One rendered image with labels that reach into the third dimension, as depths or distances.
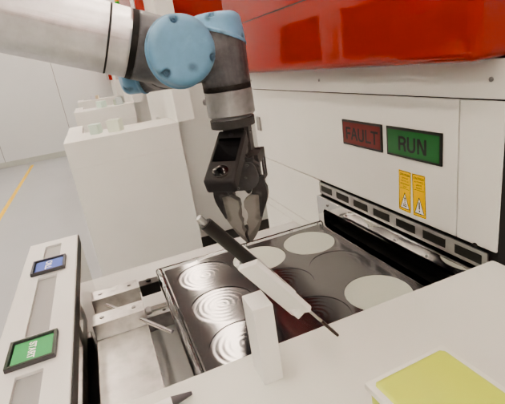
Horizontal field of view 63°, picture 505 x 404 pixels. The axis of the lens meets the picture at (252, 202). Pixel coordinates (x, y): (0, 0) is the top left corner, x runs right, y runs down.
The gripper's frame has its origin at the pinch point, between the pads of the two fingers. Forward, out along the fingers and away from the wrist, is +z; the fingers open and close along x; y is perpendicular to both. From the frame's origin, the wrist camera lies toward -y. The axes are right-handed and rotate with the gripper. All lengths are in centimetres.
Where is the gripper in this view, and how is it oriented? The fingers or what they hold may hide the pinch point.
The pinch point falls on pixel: (247, 236)
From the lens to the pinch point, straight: 70.7
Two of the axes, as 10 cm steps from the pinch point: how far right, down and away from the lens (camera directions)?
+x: -9.7, 0.7, 2.3
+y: 1.9, -3.5, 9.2
